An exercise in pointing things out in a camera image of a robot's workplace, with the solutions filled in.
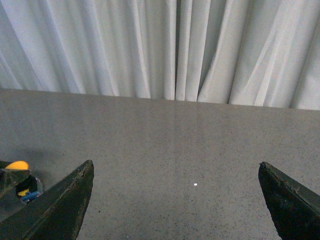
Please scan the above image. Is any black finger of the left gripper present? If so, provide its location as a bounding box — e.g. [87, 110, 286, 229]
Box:
[0, 160, 31, 198]

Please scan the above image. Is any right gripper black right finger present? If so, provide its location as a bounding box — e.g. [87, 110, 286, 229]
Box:
[258, 161, 320, 240]

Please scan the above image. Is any yellow push button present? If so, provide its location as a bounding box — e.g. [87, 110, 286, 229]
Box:
[0, 160, 43, 204]

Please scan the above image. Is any white pleated curtain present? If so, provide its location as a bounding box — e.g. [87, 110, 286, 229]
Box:
[0, 0, 320, 110]

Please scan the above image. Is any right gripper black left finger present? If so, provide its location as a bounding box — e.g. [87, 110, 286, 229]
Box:
[0, 160, 94, 240]

